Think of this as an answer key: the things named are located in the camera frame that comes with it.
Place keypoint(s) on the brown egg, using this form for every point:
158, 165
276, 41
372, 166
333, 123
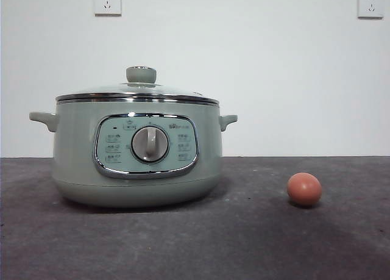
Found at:
304, 189

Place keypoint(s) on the glass lid with green knob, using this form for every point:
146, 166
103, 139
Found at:
140, 74

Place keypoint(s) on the white wall socket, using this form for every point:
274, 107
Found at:
370, 5
107, 2

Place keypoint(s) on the pale green electric pot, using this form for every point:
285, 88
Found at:
76, 155

